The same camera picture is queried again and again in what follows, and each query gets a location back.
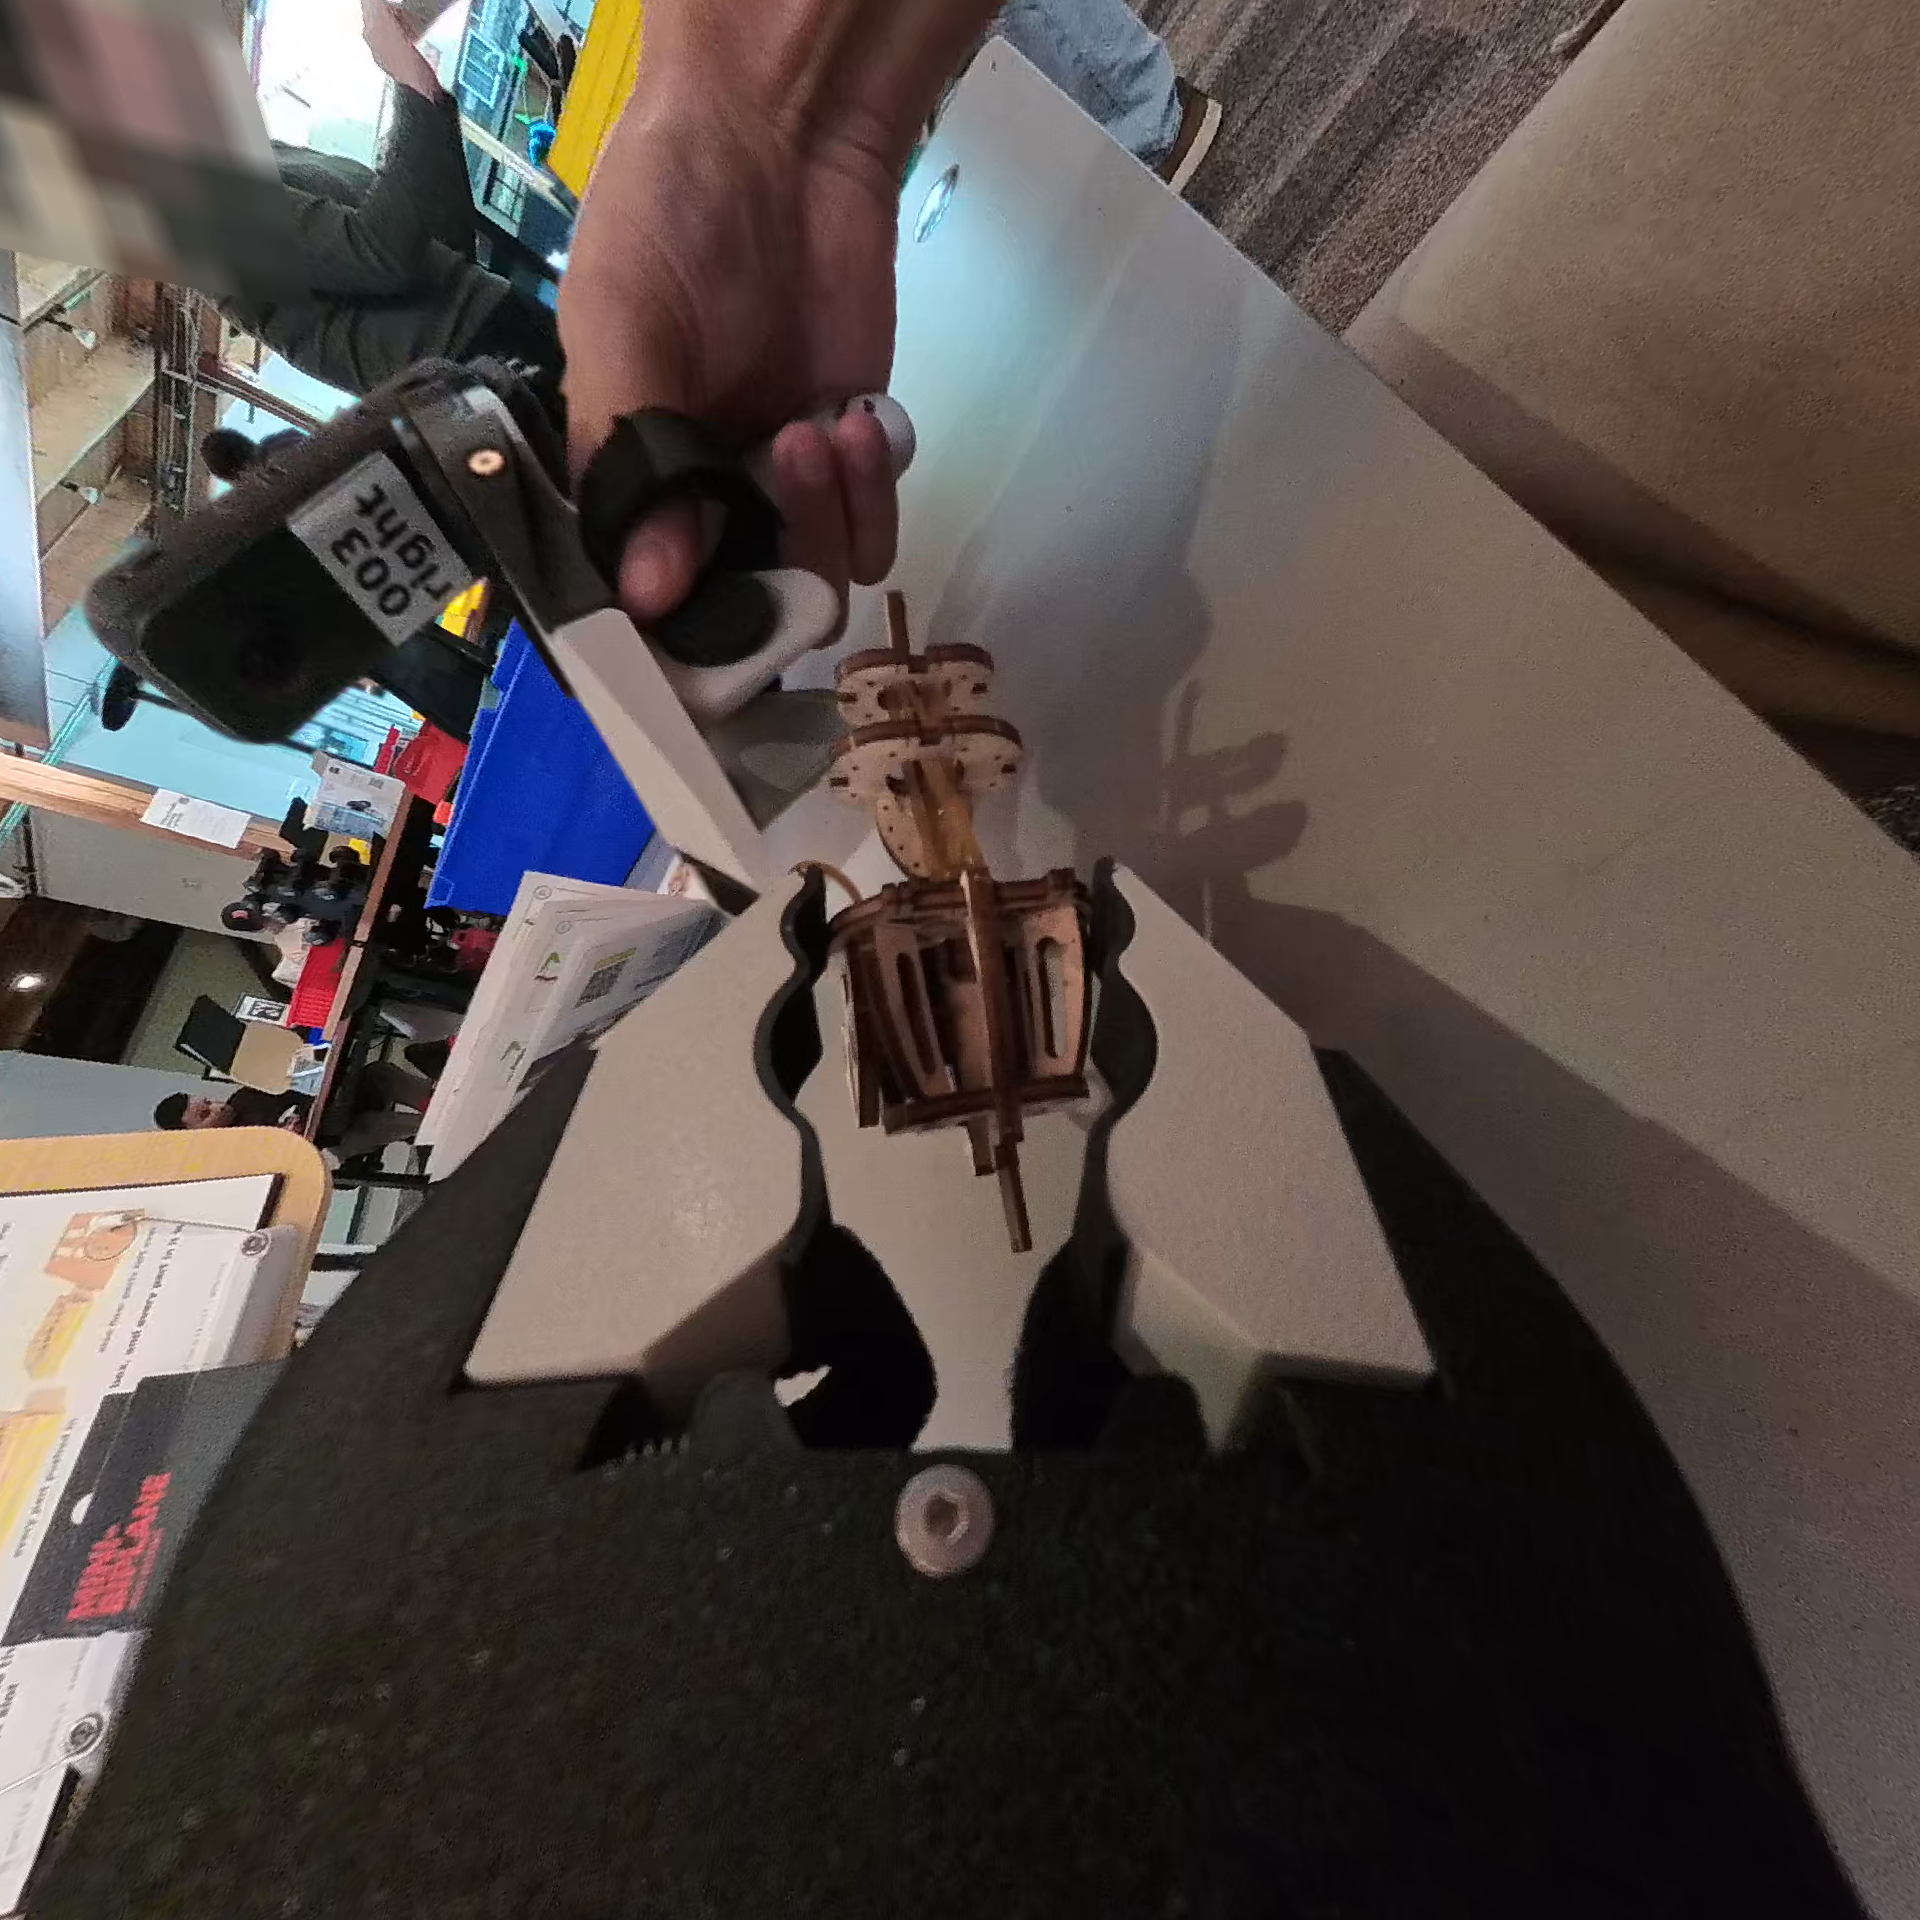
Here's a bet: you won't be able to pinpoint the yellow storage bin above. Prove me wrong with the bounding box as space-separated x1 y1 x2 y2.
542 0 648 199

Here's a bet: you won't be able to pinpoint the person's beige pants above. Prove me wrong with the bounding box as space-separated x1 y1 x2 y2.
1341 0 1920 730

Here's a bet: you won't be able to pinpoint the tan wooden board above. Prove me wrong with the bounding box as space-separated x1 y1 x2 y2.
0 1128 332 1353

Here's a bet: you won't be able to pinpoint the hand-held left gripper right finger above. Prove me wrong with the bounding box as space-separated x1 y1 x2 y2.
1080 859 1434 1451

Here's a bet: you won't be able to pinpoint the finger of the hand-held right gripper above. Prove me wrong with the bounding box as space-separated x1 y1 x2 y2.
527 593 782 914

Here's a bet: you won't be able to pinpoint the illustrated white sheet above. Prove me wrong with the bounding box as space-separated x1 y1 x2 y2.
0 1174 301 1652

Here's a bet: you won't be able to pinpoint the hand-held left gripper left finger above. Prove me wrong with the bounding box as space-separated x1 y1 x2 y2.
461 877 834 1391

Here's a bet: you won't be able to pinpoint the white instruction booklet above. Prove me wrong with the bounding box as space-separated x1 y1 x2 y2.
411 871 738 1189

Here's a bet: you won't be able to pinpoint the person's right hand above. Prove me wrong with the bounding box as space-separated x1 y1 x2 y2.
558 0 1008 624

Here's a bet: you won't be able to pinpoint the blue storage bin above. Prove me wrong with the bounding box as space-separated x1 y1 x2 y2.
423 622 661 919

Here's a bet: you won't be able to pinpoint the wooden model assembly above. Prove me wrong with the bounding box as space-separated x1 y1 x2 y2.
822 593 1097 1254

